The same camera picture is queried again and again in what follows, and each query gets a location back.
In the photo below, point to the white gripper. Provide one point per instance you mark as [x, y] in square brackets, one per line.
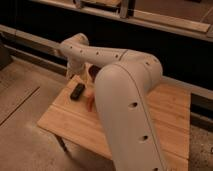
[76, 68]

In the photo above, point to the black eraser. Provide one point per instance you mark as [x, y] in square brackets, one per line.
[78, 90]

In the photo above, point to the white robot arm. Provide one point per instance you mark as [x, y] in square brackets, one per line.
[125, 78]

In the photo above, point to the dark purple bowl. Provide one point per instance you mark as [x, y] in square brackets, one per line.
[93, 71]

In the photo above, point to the wooden table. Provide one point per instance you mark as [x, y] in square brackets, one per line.
[169, 107]

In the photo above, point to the table leg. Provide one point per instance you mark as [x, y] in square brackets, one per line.
[61, 143]

